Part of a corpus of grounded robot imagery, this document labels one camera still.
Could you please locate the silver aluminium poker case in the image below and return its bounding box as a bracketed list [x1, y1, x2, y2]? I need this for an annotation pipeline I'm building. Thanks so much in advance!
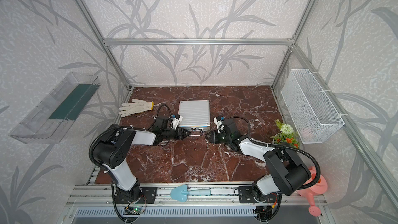
[178, 100, 210, 137]

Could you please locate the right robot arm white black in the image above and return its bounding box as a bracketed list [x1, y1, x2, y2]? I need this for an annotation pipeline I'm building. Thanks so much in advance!
[205, 116, 321, 202]

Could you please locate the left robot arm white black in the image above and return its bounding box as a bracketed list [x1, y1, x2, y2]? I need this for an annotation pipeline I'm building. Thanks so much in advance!
[88, 110, 191, 199]

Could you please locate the white work glove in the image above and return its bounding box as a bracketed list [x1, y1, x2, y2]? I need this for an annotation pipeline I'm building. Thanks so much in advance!
[119, 99, 154, 118]

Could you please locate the artificial flower pot plant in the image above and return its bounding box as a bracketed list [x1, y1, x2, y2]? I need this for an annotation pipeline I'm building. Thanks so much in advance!
[271, 119, 300, 149]

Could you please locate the left green circuit board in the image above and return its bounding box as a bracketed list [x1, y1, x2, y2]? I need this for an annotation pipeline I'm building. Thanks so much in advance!
[123, 206, 146, 216]

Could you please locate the pink watering can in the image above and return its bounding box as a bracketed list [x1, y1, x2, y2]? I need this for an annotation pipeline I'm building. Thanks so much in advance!
[296, 175, 328, 217]

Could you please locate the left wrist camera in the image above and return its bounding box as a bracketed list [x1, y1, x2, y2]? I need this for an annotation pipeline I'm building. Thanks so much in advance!
[170, 114, 183, 130]

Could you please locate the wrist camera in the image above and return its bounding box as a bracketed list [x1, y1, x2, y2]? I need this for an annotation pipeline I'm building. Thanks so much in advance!
[170, 114, 183, 130]
[213, 116, 225, 133]

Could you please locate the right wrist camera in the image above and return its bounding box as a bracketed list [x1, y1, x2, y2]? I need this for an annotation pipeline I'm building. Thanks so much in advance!
[213, 116, 225, 133]

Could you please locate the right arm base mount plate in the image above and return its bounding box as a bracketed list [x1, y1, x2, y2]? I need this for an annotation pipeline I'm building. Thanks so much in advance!
[237, 186, 278, 204]

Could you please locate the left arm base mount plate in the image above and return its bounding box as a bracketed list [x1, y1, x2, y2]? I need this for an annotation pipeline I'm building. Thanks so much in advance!
[115, 187, 158, 204]

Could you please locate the right circuit board with wires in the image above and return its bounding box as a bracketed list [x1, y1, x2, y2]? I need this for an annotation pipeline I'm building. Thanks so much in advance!
[253, 205, 279, 223]

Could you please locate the white wire mesh basket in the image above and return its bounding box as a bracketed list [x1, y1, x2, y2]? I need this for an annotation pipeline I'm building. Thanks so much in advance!
[281, 69, 345, 144]

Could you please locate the aluminium frame front rail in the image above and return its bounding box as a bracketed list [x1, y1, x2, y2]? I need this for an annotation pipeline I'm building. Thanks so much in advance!
[65, 181, 327, 207]

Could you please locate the clear plastic wall shelf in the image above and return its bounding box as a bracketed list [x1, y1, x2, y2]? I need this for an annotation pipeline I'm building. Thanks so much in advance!
[9, 72, 101, 144]

